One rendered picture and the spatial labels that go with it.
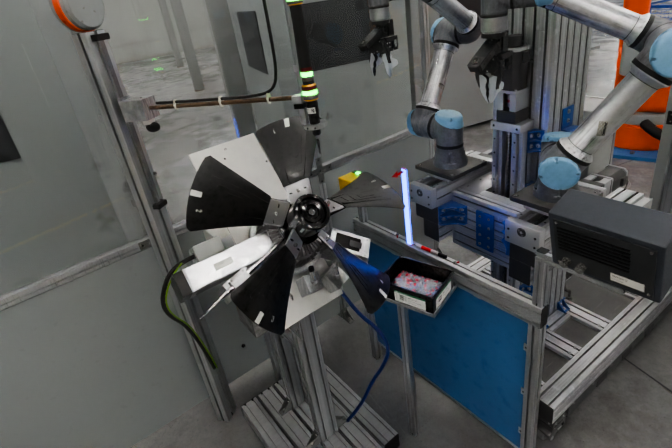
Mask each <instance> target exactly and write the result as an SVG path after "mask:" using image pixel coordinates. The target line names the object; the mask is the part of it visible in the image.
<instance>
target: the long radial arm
mask: <svg viewBox="0 0 672 448"><path fill-rule="evenodd" d="M274 246H275V245H273V243H272V241H271V239H270V237H269V234H268V231H267V230H266V231H264V232H262V233H260V234H258V235H255V236H253V237H251V238H249V239H247V240H245V241H243V242H241V243H238V244H236V245H234V246H232V247H230V248H228V249H226V250H224V251H221V252H219V253H217V254H215V255H213V256H211V257H209V258H207V259H204V260H202V261H200V262H198V263H196V264H194V265H192V266H190V267H187V268H185V269H183V270H182V271H183V273H184V275H185V277H186V279H187V281H188V283H189V285H190V287H191V289H192V291H193V294H192V295H191V297H190V299H191V298H193V297H195V296H197V295H199V294H201V293H203V292H205V291H207V290H209V289H211V288H213V287H215V286H216V285H218V284H220V283H222V282H224V281H226V280H228V279H230V278H232V277H233V276H234V275H235V274H236V273H237V272H238V271H239V270H240V269H241V268H242V267H243V266H246V267H247V268H249V267H250V266H251V265H252V264H253V263H254V262H257V261H258V260H259V259H260V258H261V257H262V256H263V255H264V254H265V253H266V252H267V251H268V250H271V249H272V248H273V247H274Z"/></svg>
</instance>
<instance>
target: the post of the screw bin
mask: <svg viewBox="0 0 672 448"><path fill-rule="evenodd" d="M397 311H398V321H399V331H400V341H401V351H402V361H403V370H404V380H405V390H406V400H407V410H408V420H409V430H410V434H412V435H414V436H415V437H416V435H417V433H418V432H419V429H418V417H417V406H416V394H415V383H414V372H413V360H412V349H411V337H410V326H409V315H408V309H407V308H405V307H402V306H399V305H397Z"/></svg>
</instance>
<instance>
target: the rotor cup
mask: <svg viewBox="0 0 672 448"><path fill-rule="evenodd" d="M292 207H293V208H292ZM291 208H292V211H291V212H290V213H289V211H290V210H291ZM311 208H312V209H314V210H315V214H314V215H310V214H309V209H311ZM329 219H330V209H329V206H328V204H327V203H326V201H325V200H324V199H323V198H322V197H320V196H318V195H316V194H304V195H302V196H300V197H298V198H297V199H296V201H295V202H294V203H293V204H292V205H290V206H289V209H288V212H287V215H286V218H285V221H284V224H283V226H282V227H279V231H280V233H281V235H282V236H283V237H284V238H285V239H286V238H287V236H288V234H289V232H290V230H291V228H293V229H295V231H296V232H297V234H298V236H299V237H300V239H301V240H302V246H306V245H309V244H311V243H313V242H314V241H315V240H316V239H317V238H318V237H317V235H318V233H319V232H320V231H321V230H322V229H323V228H324V227H325V226H326V225H327V224H328V222H329ZM302 229H305V230H304V231H303V232H302V233H301V232H300V231H301V230H302Z"/></svg>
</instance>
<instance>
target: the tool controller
mask: <svg viewBox="0 0 672 448"><path fill-rule="evenodd" d="M548 215H549V226H550V236H551V247H552V258H553V262H554V263H557V264H559V265H560V266H561V267H563V268H569V269H572V270H575V272H576V273H578V274H585V275H587V276H590V277H593V278H595V279H598V280H600V281H603V282H605V283H608V284H611V285H613V286H616V287H618V288H621V289H623V290H626V291H629V292H631V293H634V294H636V295H639V296H641V297H644V298H647V299H649V300H652V301H654V302H657V303H660V302H661V301H662V300H663V298H664V297H665V295H666V294H667V292H668V291H669V289H670V287H671V286H672V214H669V213H665V212H661V211H657V210H653V209H649V208H645V207H641V206H637V205H633V204H630V203H626V202H622V201H618V200H614V199H610V198H606V197H602V196H598V195H594V194H590V193H586V192H582V191H578V190H574V189H569V190H568V191H567V192H566V193H565V194H564V195H563V197H562V198H561V199H560V200H559V201H558V202H557V203H556V204H555V205H554V207H553V208H552V209H551V210H550V211H549V213H548Z"/></svg>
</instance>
